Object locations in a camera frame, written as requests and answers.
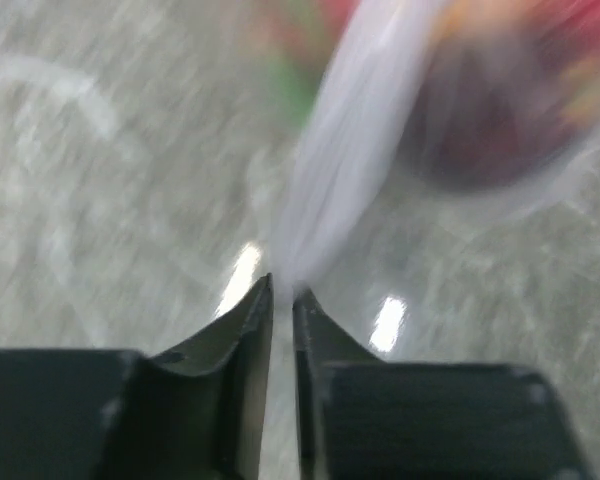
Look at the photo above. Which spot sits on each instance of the clear plastic bag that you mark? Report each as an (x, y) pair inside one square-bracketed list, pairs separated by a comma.
[(348, 144)]

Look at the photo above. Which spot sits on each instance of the pink fake dragon fruit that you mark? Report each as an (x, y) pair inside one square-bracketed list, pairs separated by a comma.
[(298, 38)]

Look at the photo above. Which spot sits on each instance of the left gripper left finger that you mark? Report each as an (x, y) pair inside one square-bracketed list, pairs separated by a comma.
[(220, 377)]

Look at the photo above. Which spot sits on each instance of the bright red fake apple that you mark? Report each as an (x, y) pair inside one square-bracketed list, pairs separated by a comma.
[(579, 21)]

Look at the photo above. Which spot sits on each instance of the dark red fake apple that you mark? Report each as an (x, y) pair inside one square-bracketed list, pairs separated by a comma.
[(492, 111)]

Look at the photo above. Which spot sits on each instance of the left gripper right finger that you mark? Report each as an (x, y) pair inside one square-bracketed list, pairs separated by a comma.
[(318, 341)]

